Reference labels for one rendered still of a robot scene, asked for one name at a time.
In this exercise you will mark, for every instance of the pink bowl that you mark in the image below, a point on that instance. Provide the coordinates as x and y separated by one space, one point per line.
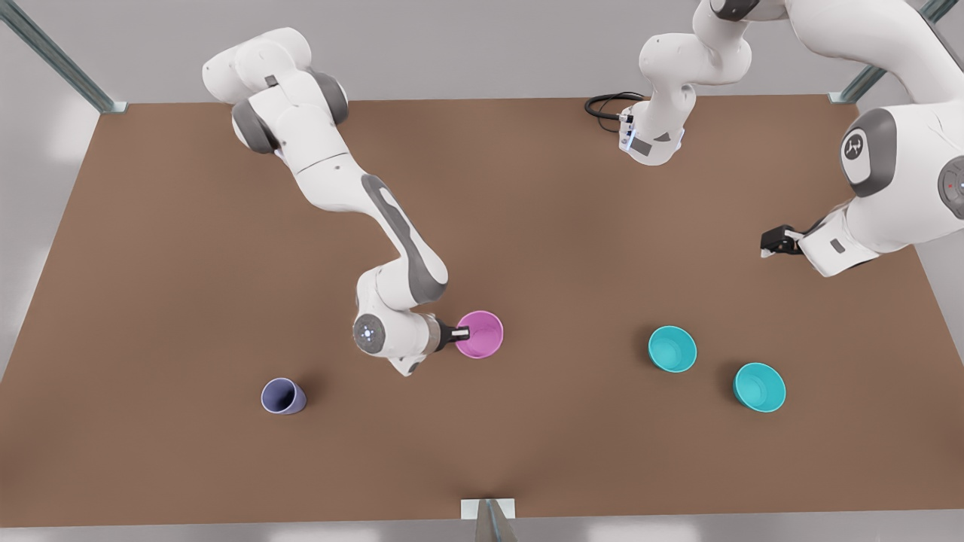
480 334

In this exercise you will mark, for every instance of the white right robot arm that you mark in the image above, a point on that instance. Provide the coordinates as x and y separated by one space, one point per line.
331 162

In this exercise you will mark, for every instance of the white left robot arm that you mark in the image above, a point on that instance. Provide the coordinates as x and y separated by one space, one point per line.
889 113

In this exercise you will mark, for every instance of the teal bowl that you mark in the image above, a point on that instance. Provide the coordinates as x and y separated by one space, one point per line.
759 387
672 348

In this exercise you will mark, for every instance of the lavender blue cup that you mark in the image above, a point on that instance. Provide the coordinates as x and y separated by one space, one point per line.
282 396

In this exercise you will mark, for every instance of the silver frame post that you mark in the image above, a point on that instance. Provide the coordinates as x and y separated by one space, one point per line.
56 56
491 519
881 68

